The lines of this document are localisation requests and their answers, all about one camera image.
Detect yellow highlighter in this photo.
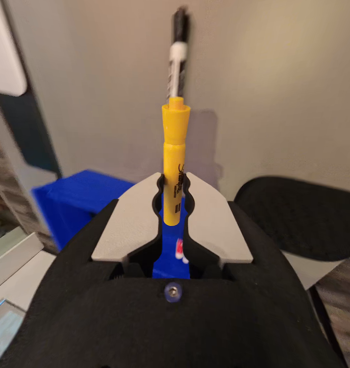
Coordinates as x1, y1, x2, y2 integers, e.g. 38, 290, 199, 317
161, 97, 192, 226

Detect red dry erase marker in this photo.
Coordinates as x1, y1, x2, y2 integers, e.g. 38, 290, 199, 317
176, 238, 190, 264

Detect white panel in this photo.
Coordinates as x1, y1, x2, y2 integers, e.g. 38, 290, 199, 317
0, 0, 28, 97

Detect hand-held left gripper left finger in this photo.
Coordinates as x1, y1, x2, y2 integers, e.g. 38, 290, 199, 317
91, 172, 165, 263

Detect blue plastic bin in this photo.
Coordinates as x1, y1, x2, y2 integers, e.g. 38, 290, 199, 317
31, 170, 193, 279

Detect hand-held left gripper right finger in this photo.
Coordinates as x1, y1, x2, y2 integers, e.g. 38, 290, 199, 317
183, 172, 254, 264

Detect dark partition panel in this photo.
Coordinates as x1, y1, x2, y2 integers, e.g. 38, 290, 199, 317
0, 85, 63, 179

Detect black dry erase marker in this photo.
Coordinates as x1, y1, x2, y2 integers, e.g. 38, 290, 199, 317
165, 7, 190, 102

